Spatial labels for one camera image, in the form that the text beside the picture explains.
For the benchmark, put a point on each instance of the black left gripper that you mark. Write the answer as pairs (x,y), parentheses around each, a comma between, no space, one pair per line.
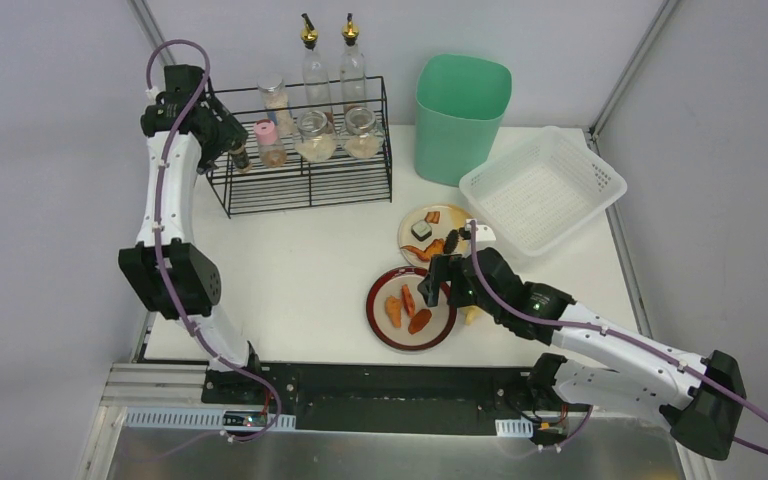
(223,132)

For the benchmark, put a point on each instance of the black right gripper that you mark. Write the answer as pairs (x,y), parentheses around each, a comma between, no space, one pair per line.
(444,275)

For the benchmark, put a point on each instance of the red food piece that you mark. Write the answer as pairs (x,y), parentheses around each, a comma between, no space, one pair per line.
(408,301)

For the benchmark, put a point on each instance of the black cap spice jar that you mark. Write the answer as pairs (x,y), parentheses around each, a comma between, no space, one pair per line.
(240,160)

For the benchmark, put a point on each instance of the silver lid bead jar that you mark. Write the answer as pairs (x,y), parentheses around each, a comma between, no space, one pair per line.
(276,102)

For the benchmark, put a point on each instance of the pink cap spice jar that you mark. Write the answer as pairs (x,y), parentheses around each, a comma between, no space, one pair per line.
(272,153)

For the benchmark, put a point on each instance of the glass oil bottle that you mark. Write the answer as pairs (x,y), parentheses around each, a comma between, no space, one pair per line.
(314,71)
(352,73)

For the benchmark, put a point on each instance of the glass rice jar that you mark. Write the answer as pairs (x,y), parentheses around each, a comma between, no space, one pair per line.
(316,140)
(363,138)

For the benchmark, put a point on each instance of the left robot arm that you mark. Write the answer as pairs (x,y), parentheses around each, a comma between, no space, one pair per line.
(286,286)

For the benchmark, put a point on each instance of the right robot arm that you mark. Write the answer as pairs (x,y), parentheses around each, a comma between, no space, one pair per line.
(695,398)

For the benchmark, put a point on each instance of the fried chicken wing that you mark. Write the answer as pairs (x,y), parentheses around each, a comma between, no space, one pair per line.
(436,247)

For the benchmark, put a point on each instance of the black spiky sea cucumber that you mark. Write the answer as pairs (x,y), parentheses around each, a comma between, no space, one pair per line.
(451,242)

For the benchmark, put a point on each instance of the cream floral plate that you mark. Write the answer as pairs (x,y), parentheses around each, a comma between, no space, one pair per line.
(452,217)

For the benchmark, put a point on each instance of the sushi roll piece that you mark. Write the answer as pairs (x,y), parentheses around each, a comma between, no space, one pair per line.
(421,230)

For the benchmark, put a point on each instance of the small orange food piece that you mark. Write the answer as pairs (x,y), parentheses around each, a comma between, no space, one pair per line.
(432,217)

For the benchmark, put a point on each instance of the brown fried piece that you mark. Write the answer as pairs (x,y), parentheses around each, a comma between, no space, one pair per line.
(419,321)

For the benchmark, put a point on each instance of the yellow food piece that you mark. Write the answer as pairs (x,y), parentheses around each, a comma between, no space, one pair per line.
(471,314)

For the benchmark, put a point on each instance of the orange fried nugget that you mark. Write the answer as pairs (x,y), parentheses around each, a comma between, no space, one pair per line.
(393,309)

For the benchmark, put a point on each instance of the red rimmed plate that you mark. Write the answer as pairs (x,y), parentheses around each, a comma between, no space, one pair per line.
(439,328)

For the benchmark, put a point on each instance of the white plastic basket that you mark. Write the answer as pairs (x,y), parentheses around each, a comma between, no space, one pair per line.
(539,191)

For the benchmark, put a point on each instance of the green trash bin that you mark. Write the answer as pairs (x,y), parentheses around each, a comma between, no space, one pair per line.
(461,101)

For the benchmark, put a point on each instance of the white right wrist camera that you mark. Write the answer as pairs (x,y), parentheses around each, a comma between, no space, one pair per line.
(479,233)

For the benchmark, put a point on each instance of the black wire rack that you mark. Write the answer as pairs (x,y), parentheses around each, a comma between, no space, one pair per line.
(299,183)

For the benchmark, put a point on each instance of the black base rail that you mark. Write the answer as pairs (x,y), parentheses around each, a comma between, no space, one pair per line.
(387,398)

